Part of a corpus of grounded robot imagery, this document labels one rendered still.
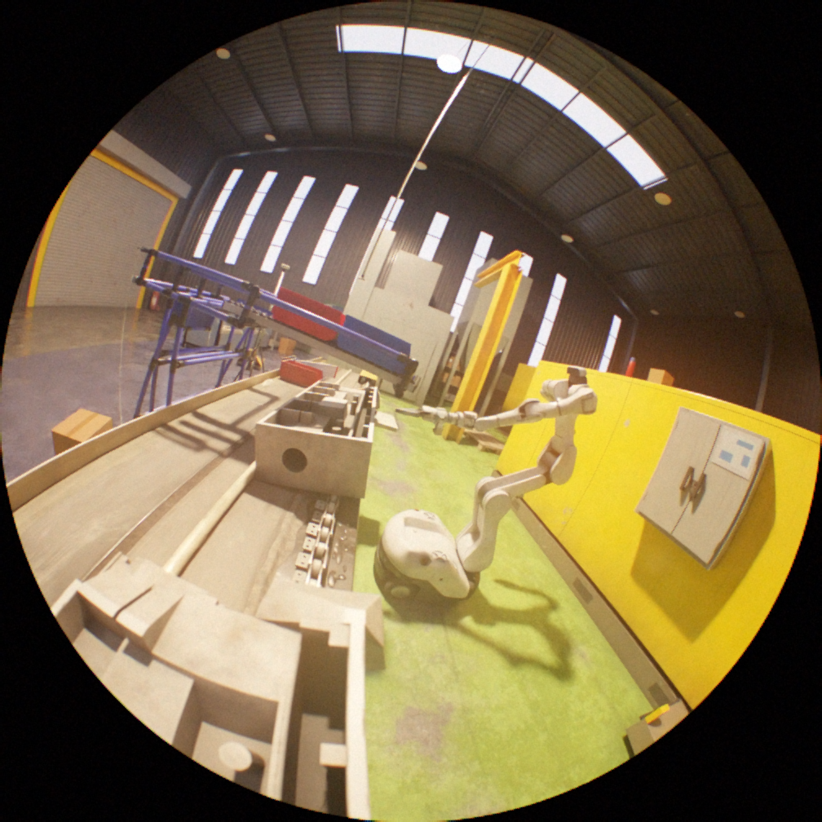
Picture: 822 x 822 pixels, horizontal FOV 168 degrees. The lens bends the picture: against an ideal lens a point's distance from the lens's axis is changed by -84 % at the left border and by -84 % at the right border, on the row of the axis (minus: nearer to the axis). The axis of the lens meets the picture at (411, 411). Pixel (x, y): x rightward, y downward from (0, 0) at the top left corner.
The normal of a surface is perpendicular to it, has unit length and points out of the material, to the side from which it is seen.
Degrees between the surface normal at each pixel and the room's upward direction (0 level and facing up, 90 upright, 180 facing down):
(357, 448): 90
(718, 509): 90
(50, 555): 0
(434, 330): 90
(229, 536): 0
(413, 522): 74
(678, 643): 90
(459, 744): 0
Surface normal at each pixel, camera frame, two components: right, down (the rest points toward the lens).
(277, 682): 0.18, -0.96
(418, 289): 0.11, 0.24
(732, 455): -0.93, -0.31
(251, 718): 0.18, -0.32
